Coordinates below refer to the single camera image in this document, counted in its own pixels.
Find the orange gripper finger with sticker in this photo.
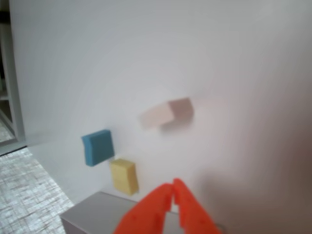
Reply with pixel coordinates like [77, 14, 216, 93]
[113, 182, 175, 234]

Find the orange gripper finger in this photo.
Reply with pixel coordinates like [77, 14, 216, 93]
[172, 178, 223, 234]

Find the yellow foam cuboid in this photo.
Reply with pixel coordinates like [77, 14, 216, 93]
[109, 158, 139, 195]

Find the white cardboard bin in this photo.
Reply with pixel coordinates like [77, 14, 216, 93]
[59, 191, 225, 234]

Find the blue foam cuboid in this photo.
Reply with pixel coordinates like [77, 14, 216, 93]
[81, 129, 115, 167]

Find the cream white cuboid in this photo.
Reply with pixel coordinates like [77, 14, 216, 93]
[140, 97, 195, 130]

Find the beige woven curtain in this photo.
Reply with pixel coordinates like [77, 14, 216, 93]
[0, 147, 75, 234]

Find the white furniture frame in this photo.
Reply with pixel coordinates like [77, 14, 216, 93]
[0, 0, 27, 150]

